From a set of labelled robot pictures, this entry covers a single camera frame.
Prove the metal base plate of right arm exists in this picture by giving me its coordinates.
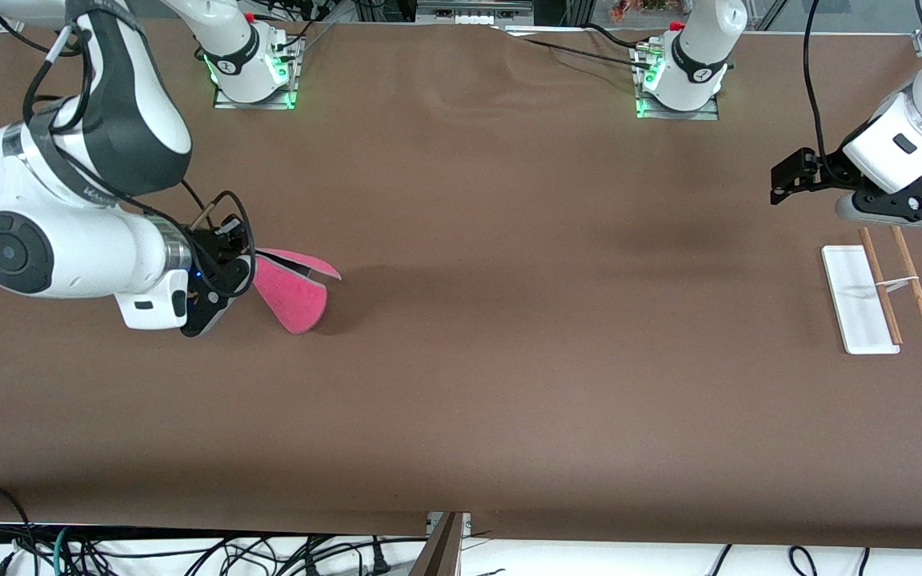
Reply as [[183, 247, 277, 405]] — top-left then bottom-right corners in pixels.
[[213, 36, 306, 110]]

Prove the brown wooden beam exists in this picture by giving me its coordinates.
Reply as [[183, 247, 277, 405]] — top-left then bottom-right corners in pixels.
[[409, 512, 463, 576]]

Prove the black cable across table edge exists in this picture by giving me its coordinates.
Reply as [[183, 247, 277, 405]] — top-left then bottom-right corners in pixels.
[[493, 24, 658, 71]]

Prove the pink and grey towel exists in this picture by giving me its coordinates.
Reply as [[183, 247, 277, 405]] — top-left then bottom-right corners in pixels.
[[251, 247, 343, 335]]

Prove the orange object behind table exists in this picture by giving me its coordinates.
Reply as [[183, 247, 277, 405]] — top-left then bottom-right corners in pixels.
[[609, 0, 696, 23]]

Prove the white rack base plate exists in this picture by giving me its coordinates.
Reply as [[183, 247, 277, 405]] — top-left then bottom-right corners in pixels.
[[821, 244, 900, 354]]

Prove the grey power strip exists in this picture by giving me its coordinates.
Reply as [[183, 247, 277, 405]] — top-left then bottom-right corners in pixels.
[[417, 0, 534, 25]]

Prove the metal base plate of left arm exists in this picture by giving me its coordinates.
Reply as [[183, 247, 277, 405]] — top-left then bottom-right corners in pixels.
[[635, 44, 720, 121]]

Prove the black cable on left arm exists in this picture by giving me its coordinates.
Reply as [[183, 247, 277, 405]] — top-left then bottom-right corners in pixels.
[[801, 0, 840, 178]]

